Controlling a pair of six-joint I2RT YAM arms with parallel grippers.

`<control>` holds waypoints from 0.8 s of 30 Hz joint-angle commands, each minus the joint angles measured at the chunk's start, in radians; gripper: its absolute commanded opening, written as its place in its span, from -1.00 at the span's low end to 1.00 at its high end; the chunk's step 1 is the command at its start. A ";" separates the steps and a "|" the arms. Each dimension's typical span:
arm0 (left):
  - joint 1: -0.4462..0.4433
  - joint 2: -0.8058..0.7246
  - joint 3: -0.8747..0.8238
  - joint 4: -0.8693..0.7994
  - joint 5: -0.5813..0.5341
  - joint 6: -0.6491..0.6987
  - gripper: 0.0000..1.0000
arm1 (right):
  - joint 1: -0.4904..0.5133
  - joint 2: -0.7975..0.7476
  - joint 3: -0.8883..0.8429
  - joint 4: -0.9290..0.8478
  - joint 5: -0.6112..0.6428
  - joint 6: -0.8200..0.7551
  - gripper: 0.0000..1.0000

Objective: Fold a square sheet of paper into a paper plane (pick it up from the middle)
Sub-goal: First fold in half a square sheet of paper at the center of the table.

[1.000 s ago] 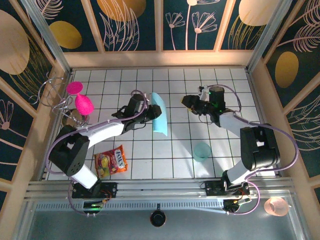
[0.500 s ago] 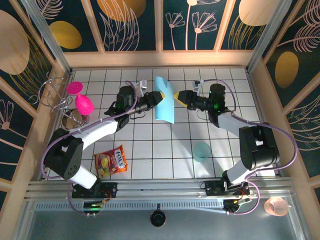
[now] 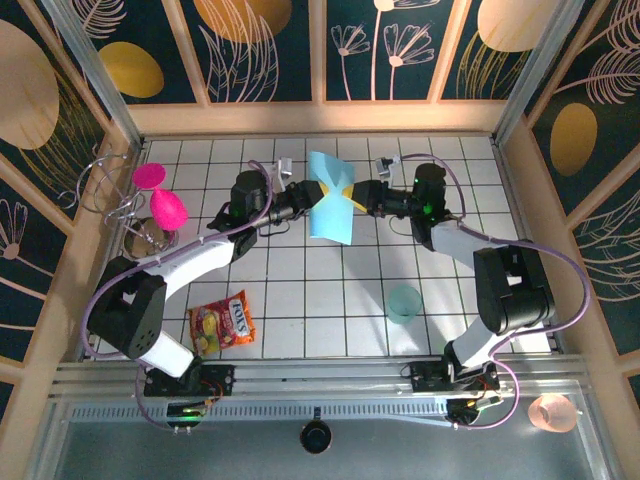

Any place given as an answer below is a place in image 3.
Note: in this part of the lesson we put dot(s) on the aluminium mounting rail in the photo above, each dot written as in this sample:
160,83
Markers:
325,375

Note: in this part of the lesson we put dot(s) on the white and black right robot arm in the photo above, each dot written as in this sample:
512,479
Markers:
515,295

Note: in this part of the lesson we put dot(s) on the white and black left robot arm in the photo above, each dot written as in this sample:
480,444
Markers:
195,260

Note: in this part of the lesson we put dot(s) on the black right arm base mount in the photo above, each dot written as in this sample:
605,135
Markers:
425,377

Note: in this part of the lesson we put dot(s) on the red fruit candy bag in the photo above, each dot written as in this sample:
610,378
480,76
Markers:
222,322

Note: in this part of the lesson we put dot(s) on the peach translucent plastic cup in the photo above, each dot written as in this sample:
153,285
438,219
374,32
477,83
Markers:
550,412

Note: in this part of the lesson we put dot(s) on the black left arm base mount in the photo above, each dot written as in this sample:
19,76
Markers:
220,380

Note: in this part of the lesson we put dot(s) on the pink plastic wine glass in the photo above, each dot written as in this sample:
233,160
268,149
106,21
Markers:
167,210

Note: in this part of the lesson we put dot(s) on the black round knob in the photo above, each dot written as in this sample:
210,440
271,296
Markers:
316,437

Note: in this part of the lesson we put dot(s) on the light blue cloth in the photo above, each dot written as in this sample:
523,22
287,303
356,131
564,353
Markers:
330,220

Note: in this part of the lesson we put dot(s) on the small circuit board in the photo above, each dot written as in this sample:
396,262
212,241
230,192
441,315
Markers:
470,407
187,412

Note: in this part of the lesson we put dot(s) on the teal translucent plastic cup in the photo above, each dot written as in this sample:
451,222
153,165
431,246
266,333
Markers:
405,302

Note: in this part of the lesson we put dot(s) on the aluminium frame post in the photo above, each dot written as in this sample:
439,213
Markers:
538,70
95,70

